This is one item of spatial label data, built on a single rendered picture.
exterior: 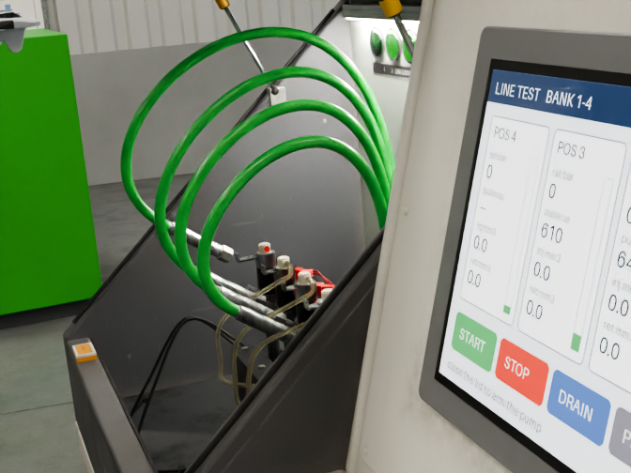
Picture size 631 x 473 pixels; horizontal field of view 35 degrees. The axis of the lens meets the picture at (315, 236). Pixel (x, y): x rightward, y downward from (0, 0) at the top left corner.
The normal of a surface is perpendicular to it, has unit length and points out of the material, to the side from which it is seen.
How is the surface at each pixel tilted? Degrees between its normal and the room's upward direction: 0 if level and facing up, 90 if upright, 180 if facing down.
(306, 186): 90
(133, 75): 90
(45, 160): 90
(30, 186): 90
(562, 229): 76
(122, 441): 0
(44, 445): 0
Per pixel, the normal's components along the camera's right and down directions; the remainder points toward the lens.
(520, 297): -0.92, -0.07
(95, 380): -0.07, -0.96
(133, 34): 0.23, 0.24
